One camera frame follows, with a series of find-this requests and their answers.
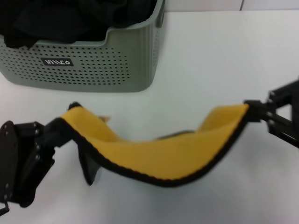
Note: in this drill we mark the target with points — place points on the green and yellow towel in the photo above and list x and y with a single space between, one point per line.
151 158

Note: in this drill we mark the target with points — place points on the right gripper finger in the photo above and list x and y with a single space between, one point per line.
285 93
285 130

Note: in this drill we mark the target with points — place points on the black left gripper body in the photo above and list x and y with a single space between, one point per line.
18 163

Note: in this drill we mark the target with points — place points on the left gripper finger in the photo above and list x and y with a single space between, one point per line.
56 130
46 154

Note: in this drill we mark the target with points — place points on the pile of dark cloths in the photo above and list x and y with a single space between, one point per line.
58 18

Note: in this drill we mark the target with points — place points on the sage green perforated storage box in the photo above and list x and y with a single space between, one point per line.
93 70

